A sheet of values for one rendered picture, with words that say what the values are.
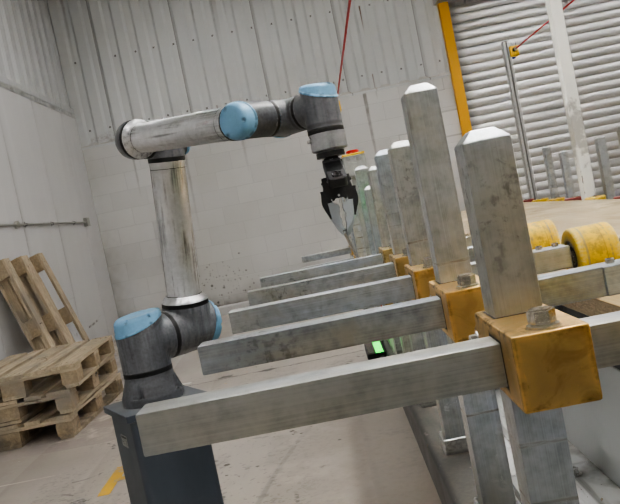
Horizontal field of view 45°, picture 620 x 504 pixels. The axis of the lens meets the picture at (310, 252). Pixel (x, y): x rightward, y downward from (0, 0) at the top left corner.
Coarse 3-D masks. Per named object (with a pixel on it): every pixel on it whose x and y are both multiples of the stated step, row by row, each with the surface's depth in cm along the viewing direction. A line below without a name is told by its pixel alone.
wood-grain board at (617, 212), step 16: (528, 208) 321; (544, 208) 297; (560, 208) 277; (576, 208) 259; (592, 208) 243; (608, 208) 229; (464, 224) 299; (560, 224) 207; (576, 224) 197; (560, 240) 165; (576, 304) 98; (592, 304) 92; (608, 304) 87
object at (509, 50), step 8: (504, 48) 427; (512, 48) 426; (504, 56) 429; (512, 56) 427; (512, 64) 428; (512, 72) 428; (512, 80) 429; (512, 88) 429; (512, 96) 429; (512, 104) 432; (520, 104) 429; (520, 112) 429; (520, 120) 430; (520, 128) 430; (520, 136) 430; (520, 144) 433; (528, 152) 430; (528, 160) 431; (528, 168) 431; (528, 176) 431; (528, 184) 432; (536, 192) 432
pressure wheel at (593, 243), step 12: (576, 228) 100; (588, 228) 99; (600, 228) 98; (612, 228) 98; (564, 240) 102; (576, 240) 98; (588, 240) 97; (600, 240) 97; (612, 240) 97; (576, 252) 98; (588, 252) 97; (600, 252) 97; (612, 252) 97; (576, 264) 100; (588, 264) 97
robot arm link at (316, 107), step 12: (312, 84) 180; (324, 84) 180; (300, 96) 183; (312, 96) 179; (324, 96) 179; (336, 96) 181; (300, 108) 182; (312, 108) 180; (324, 108) 179; (336, 108) 181; (300, 120) 184; (312, 120) 180; (324, 120) 179; (336, 120) 180; (312, 132) 181
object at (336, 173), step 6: (324, 162) 181; (330, 162) 180; (336, 162) 180; (324, 168) 178; (330, 168) 178; (336, 168) 177; (342, 168) 176; (330, 174) 175; (336, 174) 174; (342, 174) 174; (330, 180) 173; (336, 180) 173; (342, 180) 173; (330, 186) 174; (336, 186) 174; (342, 186) 175
